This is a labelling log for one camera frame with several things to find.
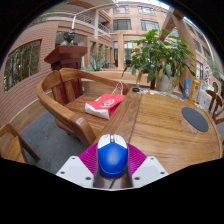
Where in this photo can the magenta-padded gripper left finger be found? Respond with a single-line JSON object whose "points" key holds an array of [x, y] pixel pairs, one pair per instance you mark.
{"points": [[75, 170]]}

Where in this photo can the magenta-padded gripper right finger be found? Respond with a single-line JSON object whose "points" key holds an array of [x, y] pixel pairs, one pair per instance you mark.
{"points": [[150, 170]]}

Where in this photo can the blue and white computer mouse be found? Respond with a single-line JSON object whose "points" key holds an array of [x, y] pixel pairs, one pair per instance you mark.
{"points": [[112, 160]]}

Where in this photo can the dark grey round mouse pad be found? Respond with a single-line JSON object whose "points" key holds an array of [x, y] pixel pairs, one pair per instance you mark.
{"points": [[195, 119]]}

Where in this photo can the wooden armchair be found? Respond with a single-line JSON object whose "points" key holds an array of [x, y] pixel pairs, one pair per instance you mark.
{"points": [[56, 103], [213, 100], [13, 146]]}

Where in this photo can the red paper shopping bag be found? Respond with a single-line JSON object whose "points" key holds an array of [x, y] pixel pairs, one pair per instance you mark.
{"points": [[103, 105]]}

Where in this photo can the black car key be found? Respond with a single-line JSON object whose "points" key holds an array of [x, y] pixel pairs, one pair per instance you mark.
{"points": [[135, 89]]}

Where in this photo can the wooden planter box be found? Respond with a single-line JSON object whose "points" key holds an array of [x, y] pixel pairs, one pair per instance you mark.
{"points": [[113, 75]]}

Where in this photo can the green agave plant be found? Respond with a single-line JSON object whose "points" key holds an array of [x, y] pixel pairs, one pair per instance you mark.
{"points": [[97, 62]]}

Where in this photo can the green plant in white pot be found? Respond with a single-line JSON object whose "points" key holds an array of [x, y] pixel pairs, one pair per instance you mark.
{"points": [[160, 56]]}

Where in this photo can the dark bronze bust statue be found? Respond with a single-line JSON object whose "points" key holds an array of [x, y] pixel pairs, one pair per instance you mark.
{"points": [[68, 36]]}

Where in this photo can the dark red wooden pedestal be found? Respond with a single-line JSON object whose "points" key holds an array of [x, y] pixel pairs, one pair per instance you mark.
{"points": [[66, 55]]}

